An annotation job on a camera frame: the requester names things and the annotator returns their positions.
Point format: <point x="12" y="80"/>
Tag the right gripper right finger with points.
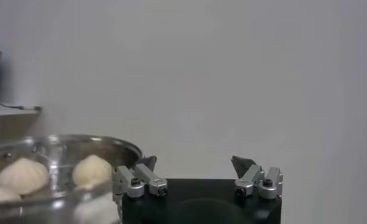
<point x="251" y="176"/>

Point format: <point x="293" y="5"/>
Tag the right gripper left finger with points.
<point x="146" y="176"/>

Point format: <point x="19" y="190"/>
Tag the white steamed baozi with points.
<point x="22" y="176"/>
<point x="0" y="194"/>
<point x="92" y="170"/>

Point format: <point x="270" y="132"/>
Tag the stainless steel steamer basket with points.
<point x="122" y="152"/>

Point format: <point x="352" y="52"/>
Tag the white side desk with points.
<point x="9" y="124"/>

